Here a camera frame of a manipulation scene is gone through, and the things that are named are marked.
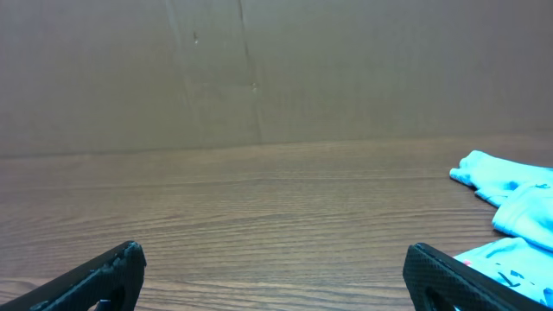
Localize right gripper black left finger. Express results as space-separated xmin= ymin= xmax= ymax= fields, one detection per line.
xmin=1 ymin=241 xmax=146 ymax=311

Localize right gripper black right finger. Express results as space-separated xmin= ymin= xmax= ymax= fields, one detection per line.
xmin=403 ymin=243 xmax=549 ymax=311

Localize light blue printed t-shirt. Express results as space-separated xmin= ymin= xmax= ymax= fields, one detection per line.
xmin=449 ymin=150 xmax=552 ymax=308

